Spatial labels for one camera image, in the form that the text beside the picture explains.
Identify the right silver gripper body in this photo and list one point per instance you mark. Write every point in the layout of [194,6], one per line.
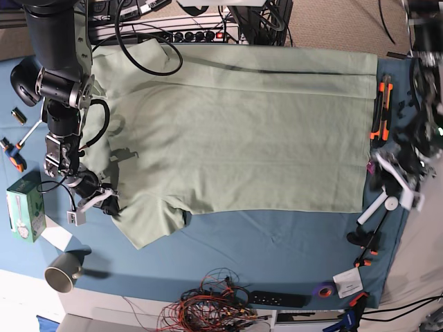
[91,191]

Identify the left silver gripper body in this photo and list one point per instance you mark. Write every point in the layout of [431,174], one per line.
[404,164]

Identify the light green T-shirt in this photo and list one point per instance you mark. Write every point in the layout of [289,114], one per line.
[216,128]

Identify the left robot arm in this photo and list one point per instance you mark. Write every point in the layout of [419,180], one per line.
[423,133]

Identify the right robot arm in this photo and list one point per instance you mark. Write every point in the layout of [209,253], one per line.
[59,35]

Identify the purple tube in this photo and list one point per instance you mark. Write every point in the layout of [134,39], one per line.
[370,167]

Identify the white round cap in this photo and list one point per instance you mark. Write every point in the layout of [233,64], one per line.
[391,203]

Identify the white marker pen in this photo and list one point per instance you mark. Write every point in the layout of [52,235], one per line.
[375,205]

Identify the white paper sheet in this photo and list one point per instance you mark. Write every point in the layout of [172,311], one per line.
[56,235]

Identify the orange black utility knife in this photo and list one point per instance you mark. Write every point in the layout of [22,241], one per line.
[382,114]

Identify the black orange bar clamp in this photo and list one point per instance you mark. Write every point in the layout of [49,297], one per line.
[367,241]

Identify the green tissue box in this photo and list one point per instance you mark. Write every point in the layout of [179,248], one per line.
[26,208]

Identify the grey ceramic mug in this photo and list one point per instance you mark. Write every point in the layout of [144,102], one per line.
[62,274]

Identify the white paper packet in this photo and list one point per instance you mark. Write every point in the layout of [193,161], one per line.
[348,282]

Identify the small gold battery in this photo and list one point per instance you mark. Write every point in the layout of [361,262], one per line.
[19,116]

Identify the blue table cloth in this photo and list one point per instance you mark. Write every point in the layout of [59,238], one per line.
[267,250]

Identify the purple tape roll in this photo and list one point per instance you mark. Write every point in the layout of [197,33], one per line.
[324,290]

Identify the black computer mouse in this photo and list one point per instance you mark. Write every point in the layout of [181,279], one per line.
[23,79]

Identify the blue black bar clamp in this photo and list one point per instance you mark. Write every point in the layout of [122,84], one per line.
[350,320]

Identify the black remote control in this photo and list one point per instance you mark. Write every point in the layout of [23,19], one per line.
[278,299]

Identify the black power strip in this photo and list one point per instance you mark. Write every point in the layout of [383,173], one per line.
[195,36]

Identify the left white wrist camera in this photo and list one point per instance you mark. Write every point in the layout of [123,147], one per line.
[411,200]

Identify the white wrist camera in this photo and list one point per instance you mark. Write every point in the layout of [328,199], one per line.
[411,200]
[76,218]

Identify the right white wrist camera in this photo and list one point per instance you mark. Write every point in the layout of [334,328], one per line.
[76,218]

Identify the blue orange handled screwdriver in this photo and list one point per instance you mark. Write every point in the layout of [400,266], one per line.
[22,146]

